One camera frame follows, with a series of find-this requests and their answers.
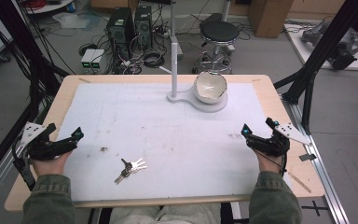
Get black tape piece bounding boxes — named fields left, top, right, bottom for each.
left=298, top=152, right=318, bottom=162

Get clear plastic sheet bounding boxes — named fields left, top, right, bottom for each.
left=51, top=11, right=91, bottom=30

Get white board with grey device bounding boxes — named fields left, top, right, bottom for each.
left=282, top=18, right=358, bottom=73

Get tangle of floor cables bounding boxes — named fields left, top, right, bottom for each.
left=117, top=18, right=173, bottom=76

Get white stand with round base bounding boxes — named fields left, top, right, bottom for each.
left=166, top=41, right=228, bottom=114

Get white power supply unit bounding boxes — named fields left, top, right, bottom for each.
left=80, top=49, right=96, bottom=75
left=89, top=49, right=107, bottom=75

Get bunch of keys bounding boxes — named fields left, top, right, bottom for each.
left=114, top=157, right=148, bottom=185

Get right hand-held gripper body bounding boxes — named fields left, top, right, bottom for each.
left=246, top=121, right=313, bottom=158

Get large black computer tower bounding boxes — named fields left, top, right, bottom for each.
left=106, top=7, right=135, bottom=60

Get small black computer tower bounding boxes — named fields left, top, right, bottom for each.
left=134, top=5, right=154, bottom=49

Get round white table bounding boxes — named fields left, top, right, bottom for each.
left=21, top=0, right=76, bottom=15

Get white ceramic bowl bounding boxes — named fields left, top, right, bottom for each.
left=193, top=71, right=228, bottom=105

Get black round stool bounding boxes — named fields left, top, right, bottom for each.
left=191, top=20, right=241, bottom=75

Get person's left hand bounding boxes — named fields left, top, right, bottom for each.
left=32, top=150, right=73, bottom=177

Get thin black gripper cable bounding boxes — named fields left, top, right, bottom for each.
left=259, top=148, right=289, bottom=177

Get thin wooden stick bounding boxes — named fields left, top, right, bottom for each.
left=286, top=171, right=312, bottom=194

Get white table mat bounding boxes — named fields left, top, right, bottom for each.
left=55, top=81, right=293, bottom=203

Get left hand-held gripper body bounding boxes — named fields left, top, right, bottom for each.
left=20, top=121, right=76, bottom=161

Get cardboard box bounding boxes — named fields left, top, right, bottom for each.
left=247, top=0, right=295, bottom=39

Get person's right hand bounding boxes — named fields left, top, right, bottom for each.
left=254, top=149, right=285, bottom=174

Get person's legs grey trousers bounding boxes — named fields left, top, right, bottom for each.
left=109, top=202, right=222, bottom=224

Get black metal frame strut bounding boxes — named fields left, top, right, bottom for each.
left=273, top=0, right=358, bottom=135
left=0, top=0, right=71, bottom=122

